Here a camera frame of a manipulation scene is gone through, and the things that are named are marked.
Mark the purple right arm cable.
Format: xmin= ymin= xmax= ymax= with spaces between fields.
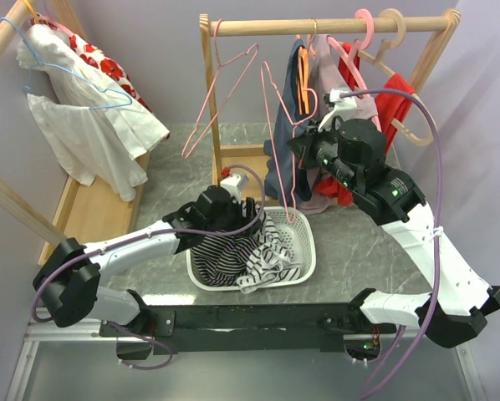
xmin=339 ymin=89 xmax=443 ymax=400

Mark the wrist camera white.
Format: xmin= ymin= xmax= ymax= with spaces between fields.
xmin=219 ymin=167 xmax=248 ymax=201
xmin=318 ymin=87 xmax=358 ymax=132

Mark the wooden clothes rack centre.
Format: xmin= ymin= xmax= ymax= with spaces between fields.
xmin=199 ymin=8 xmax=461 ymax=184

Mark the pink plastic hanger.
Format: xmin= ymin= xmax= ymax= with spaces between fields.
xmin=306 ymin=8 xmax=376 ymax=101

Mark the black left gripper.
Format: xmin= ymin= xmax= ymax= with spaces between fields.
xmin=205 ymin=195 xmax=263 ymax=237

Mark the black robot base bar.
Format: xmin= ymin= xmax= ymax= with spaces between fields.
xmin=99 ymin=290 xmax=397 ymax=356

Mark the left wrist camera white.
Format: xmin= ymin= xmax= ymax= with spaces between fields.
xmin=219 ymin=167 xmax=248 ymax=201

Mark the orange plastic hanger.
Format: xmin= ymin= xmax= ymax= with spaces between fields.
xmin=297 ymin=46 xmax=310 ymax=114

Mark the mauve tank top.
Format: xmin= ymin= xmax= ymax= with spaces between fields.
xmin=298 ymin=34 xmax=380 ymax=216

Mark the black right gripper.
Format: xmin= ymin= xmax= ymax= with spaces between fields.
xmin=288 ymin=115 xmax=360 ymax=192

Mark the red tank top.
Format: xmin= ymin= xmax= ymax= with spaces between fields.
xmin=318 ymin=61 xmax=411 ymax=196

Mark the white striped tank top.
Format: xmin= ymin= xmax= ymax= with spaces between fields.
xmin=235 ymin=213 xmax=303 ymax=294

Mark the pink wire hanger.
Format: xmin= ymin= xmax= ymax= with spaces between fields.
xmin=181 ymin=18 xmax=260 ymax=160
xmin=259 ymin=61 xmax=319 ymax=224

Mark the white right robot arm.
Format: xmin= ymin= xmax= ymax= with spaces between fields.
xmin=288 ymin=118 xmax=500 ymax=348

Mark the beige wooden hanger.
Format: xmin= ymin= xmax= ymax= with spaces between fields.
xmin=358 ymin=8 xmax=438 ymax=147

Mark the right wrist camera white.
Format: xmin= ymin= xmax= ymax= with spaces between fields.
xmin=318 ymin=87 xmax=358 ymax=132

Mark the white perforated plastic basket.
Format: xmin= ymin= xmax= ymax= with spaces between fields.
xmin=186 ymin=206 xmax=316 ymax=292

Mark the blue wire hanger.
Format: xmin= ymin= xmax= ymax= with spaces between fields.
xmin=0 ymin=16 xmax=133 ymax=112

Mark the black striped tank top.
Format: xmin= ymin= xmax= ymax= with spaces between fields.
xmin=191 ymin=236 xmax=260 ymax=287

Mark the white dress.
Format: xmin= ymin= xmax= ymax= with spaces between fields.
xmin=17 ymin=24 xmax=170 ymax=202

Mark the red floral white garment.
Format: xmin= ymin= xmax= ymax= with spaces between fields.
xmin=68 ymin=32 xmax=155 ymax=114

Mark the navy blue tank top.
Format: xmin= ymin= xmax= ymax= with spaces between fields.
xmin=263 ymin=39 xmax=312 ymax=206

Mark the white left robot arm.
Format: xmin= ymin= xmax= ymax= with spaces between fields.
xmin=33 ymin=185 xmax=260 ymax=336

